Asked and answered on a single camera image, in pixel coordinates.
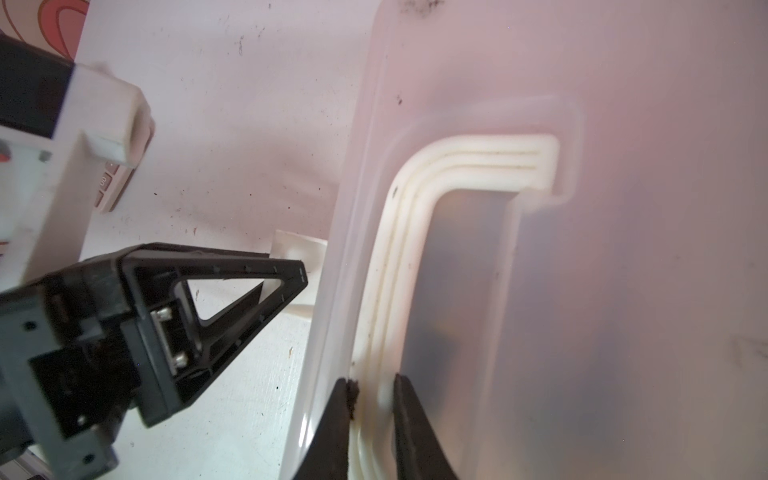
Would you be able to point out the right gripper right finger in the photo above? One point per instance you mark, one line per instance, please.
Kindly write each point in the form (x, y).
(418, 452)

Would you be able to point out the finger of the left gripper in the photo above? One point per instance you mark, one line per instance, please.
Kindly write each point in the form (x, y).
(178, 354)

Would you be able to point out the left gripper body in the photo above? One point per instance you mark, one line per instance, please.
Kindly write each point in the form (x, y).
(79, 348)

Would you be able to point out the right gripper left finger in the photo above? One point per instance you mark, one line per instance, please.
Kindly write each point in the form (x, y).
(328, 454)

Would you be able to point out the pink plastic tool box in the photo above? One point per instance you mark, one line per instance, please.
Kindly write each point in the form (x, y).
(553, 221)

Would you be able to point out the pink calculator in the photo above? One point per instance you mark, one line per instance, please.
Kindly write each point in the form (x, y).
(115, 178)

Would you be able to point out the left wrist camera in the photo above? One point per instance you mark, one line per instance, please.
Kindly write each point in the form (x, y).
(61, 124)

